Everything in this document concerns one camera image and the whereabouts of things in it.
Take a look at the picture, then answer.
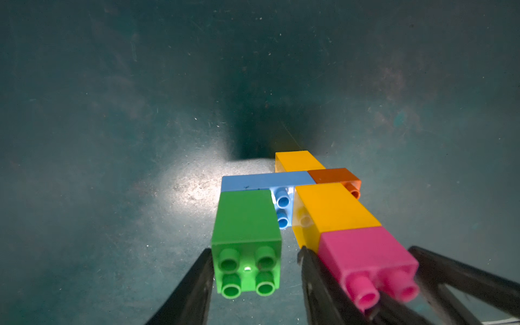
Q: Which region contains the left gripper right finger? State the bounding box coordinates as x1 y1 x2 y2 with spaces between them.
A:
297 246 368 325

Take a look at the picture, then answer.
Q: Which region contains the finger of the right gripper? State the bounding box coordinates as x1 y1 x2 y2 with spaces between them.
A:
367 292 433 325
408 246 519 324

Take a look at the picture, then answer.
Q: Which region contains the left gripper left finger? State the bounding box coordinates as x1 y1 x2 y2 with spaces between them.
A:
146 248 215 325

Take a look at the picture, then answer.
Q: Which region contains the pink lego brick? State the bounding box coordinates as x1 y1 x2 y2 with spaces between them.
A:
318 226 420 311

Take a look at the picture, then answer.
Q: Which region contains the green lego brick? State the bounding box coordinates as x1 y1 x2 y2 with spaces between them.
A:
211 190 282 299

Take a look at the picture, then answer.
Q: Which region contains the yellow lego brick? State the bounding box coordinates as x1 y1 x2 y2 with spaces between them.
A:
292 183 381 253
275 150 326 173

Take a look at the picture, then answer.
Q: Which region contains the blue long lego brick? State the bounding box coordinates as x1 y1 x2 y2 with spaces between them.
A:
221 171 315 230

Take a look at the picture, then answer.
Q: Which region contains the orange lego brick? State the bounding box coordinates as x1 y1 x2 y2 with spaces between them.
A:
308 168 362 200

